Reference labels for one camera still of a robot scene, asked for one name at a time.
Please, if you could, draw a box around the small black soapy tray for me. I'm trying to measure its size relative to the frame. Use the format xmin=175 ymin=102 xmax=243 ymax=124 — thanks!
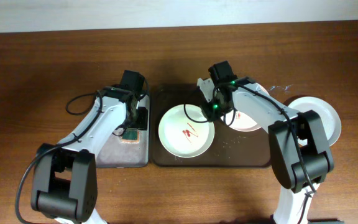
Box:
xmin=96 ymin=96 xmax=150 ymax=168

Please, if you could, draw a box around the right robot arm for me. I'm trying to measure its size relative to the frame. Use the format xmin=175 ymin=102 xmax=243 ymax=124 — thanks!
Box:
xmin=197 ymin=61 xmax=334 ymax=223

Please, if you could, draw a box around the brown plastic tray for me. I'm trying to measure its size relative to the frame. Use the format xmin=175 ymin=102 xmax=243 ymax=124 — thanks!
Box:
xmin=149 ymin=84 xmax=271 ymax=169

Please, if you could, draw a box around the cream plate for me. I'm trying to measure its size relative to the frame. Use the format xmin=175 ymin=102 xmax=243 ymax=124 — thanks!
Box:
xmin=158 ymin=105 xmax=215 ymax=158

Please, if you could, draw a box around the pinkish white plate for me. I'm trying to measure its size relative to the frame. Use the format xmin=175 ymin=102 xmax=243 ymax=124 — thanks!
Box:
xmin=221 ymin=82 xmax=270 ymax=133

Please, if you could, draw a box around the green and orange sponge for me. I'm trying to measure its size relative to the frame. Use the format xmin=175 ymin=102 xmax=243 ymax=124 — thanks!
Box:
xmin=120 ymin=129 xmax=140 ymax=144

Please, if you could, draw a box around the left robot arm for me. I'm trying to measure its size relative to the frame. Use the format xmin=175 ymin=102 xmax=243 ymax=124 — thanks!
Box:
xmin=29 ymin=70 xmax=150 ymax=223

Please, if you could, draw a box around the pale grey plate front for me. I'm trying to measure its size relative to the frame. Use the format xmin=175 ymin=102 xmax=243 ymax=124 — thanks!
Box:
xmin=288 ymin=96 xmax=342 ymax=146

